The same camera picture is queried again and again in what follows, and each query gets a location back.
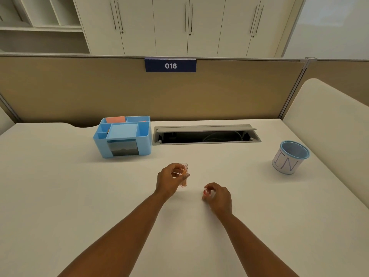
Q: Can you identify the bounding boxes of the cables in cable tray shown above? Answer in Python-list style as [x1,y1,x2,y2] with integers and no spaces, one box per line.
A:
[202,131,251,142]

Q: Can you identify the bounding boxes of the white open shelf unit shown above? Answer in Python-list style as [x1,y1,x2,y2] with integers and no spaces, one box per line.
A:
[0,0,91,54]

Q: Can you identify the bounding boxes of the grey desk cable tray flap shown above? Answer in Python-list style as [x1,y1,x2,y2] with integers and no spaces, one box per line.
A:
[152,125,262,146]

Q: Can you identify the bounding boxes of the person's right hand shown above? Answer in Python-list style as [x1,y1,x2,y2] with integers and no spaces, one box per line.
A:
[202,182,233,217]

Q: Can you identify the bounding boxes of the person's left forearm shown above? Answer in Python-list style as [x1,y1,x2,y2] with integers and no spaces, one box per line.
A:
[57,191,171,277]

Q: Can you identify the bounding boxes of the person's right forearm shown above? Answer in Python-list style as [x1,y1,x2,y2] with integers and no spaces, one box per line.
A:
[216,212,301,277]

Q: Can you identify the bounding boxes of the light blue note pad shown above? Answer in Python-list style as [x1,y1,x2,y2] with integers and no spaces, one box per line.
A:
[107,123,138,140]

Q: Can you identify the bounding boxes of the beige desk partition panel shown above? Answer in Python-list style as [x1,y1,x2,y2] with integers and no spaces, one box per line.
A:
[0,54,309,128]

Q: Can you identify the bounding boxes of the light blue desk organizer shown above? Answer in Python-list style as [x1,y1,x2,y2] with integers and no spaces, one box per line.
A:
[93,115,152,159]

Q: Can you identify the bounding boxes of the person's left hand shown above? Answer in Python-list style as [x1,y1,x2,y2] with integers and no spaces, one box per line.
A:
[155,163,191,201]

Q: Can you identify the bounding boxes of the beige side partition panel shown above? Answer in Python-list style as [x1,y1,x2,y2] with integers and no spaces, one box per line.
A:
[279,58,369,120]

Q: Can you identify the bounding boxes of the blue desk number sign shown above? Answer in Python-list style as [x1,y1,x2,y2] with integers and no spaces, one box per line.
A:
[144,58,197,73]

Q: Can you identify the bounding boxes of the small clear vial orange contents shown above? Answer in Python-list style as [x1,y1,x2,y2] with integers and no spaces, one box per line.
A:
[179,163,189,188]

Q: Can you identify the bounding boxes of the white paper cup blue rim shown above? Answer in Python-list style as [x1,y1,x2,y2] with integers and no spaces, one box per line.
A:
[272,140,311,175]

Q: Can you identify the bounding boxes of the white cabinet with doors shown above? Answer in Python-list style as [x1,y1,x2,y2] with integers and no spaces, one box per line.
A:
[72,0,307,58]

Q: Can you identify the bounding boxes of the row of metal cabinet handles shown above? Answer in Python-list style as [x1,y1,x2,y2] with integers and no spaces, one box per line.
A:
[110,2,264,36]

